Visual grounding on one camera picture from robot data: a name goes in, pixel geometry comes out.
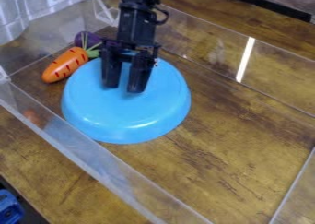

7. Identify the blue upside-down bowl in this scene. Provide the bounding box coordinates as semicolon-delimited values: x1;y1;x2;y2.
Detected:
60;59;191;144

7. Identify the white checkered curtain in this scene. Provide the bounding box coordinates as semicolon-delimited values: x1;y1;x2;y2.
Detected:
0;0;84;45

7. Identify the orange toy carrot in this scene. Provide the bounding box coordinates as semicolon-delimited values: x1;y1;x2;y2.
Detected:
42;42;103;83

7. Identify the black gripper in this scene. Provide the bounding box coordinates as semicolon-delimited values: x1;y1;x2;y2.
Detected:
102;3;162;93

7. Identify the clear acrylic enclosure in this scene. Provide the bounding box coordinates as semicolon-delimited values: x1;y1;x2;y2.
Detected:
0;0;315;224

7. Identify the purple toy eggplant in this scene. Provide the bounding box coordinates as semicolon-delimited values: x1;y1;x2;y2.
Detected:
74;31;103;49

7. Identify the blue plastic object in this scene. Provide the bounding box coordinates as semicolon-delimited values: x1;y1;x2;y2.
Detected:
0;189;24;224

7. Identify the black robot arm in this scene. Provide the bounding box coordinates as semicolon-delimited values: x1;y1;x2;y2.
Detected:
100;0;169;93

